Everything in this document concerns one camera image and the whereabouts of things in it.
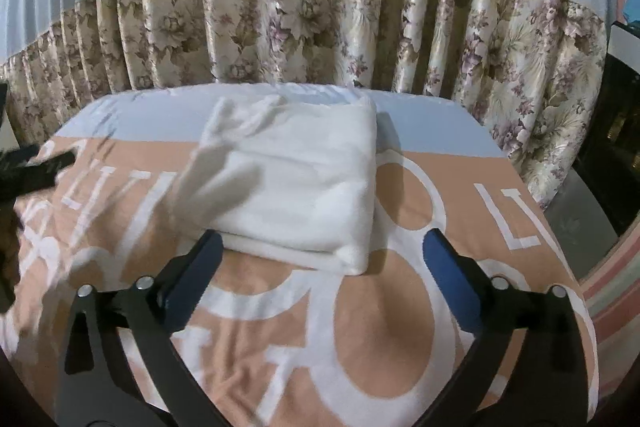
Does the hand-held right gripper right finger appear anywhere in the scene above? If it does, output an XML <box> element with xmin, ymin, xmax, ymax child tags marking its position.
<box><xmin>415</xmin><ymin>228</ymin><xmax>603</xmax><ymax>427</ymax></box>

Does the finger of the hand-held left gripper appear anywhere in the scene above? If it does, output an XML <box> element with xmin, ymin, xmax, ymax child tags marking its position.
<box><xmin>0</xmin><ymin>151</ymin><xmax>74</xmax><ymax>200</ymax></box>
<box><xmin>0</xmin><ymin>145</ymin><xmax>42</xmax><ymax>172</ymax></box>

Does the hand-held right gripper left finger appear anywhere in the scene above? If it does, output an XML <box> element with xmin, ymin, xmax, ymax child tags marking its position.
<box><xmin>50</xmin><ymin>229</ymin><xmax>231</xmax><ymax>427</ymax></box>

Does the white knit sweater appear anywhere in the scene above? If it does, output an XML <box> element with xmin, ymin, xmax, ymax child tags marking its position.
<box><xmin>170</xmin><ymin>94</ymin><xmax>378</xmax><ymax>277</ymax></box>

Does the orange and blue printed blanket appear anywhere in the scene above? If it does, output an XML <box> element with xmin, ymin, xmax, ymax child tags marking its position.
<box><xmin>0</xmin><ymin>82</ymin><xmax>601</xmax><ymax>427</ymax></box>

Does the pink striped sheet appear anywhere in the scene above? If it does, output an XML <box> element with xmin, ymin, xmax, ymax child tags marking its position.
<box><xmin>577</xmin><ymin>232</ymin><xmax>640</xmax><ymax>360</ymax></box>

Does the black furniture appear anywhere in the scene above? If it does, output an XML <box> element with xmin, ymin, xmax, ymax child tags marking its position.
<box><xmin>572</xmin><ymin>21</ymin><xmax>640</xmax><ymax>235</ymax></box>

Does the floral curtain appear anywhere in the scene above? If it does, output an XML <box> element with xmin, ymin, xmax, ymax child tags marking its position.
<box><xmin>0</xmin><ymin>0</ymin><xmax>618</xmax><ymax>210</ymax></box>

